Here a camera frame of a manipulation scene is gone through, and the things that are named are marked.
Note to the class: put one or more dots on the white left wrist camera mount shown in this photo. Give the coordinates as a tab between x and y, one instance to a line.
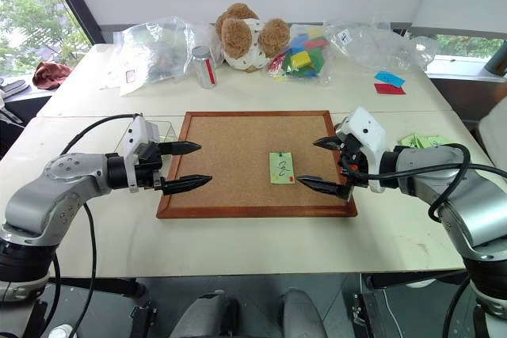
136	132

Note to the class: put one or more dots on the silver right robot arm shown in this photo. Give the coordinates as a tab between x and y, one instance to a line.
455	191

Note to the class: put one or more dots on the brown and white plush dog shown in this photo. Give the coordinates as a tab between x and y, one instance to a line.
245	43

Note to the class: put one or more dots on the stack of green notes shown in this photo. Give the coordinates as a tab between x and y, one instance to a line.
424	141

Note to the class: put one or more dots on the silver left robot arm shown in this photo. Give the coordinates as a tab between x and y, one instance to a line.
47	191

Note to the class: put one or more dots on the wood-framed cork board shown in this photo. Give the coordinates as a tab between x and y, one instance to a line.
229	172

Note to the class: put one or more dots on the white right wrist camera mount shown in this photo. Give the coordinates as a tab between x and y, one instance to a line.
366	128

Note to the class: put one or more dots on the glass jar with silver lid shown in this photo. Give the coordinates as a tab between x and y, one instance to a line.
204	69

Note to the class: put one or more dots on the flat bag with red stamp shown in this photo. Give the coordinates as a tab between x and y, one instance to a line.
123	78

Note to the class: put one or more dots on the white rounded object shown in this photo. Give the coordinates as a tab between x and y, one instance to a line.
495	132

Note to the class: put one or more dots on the bag of coloured foam blocks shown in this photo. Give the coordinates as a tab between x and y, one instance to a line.
307	59

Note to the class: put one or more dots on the black table clamp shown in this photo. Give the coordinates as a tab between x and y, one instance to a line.
363	310
142	320

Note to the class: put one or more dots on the black window frame post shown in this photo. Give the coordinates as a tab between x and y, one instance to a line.
75	5

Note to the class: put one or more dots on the grey flat object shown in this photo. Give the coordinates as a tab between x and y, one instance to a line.
15	88

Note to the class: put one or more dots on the plastic bag with dark contents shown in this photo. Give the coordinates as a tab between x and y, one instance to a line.
158	53

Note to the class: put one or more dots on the blue paper card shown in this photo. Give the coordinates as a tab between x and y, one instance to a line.
390	78

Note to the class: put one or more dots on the dark rounded shape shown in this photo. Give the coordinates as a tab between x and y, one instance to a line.
206	318
303	316

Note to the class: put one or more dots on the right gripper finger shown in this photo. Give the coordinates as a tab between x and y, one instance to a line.
328	143
325	186

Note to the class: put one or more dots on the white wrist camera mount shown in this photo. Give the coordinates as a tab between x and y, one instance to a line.
366	128
136	132

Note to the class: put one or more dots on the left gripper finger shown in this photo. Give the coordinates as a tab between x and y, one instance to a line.
180	147
186	183

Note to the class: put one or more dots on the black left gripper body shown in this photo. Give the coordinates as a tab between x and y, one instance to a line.
149	162

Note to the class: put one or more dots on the green paper note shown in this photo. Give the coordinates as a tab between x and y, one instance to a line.
282	169

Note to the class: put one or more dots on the red paper card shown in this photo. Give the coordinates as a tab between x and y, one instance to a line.
390	89

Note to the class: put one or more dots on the dark green cylinder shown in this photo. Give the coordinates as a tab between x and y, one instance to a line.
500	59

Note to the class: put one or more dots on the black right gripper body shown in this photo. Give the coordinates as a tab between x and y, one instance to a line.
352	164

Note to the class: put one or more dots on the crumpled clear plastic bag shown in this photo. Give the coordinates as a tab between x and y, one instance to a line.
380	45

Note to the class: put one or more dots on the reddish brown cloth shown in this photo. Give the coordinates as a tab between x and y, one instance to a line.
51	74

